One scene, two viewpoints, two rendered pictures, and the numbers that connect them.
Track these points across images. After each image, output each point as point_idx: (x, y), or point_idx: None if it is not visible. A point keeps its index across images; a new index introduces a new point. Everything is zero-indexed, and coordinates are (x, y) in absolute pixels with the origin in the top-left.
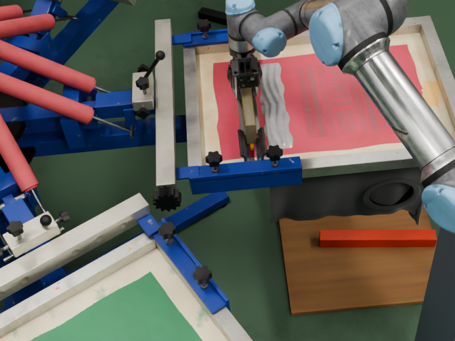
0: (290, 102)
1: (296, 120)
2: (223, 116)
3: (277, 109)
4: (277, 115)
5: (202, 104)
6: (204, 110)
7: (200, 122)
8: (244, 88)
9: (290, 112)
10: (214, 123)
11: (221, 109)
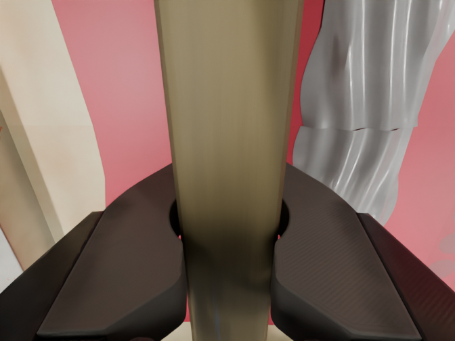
0: (441, 126)
1: (414, 220)
2: (123, 168)
3: (365, 177)
4: (355, 206)
5: (7, 79)
6: (31, 123)
7: (34, 185)
8: (217, 321)
9: (409, 183)
10: (95, 198)
11: (112, 129)
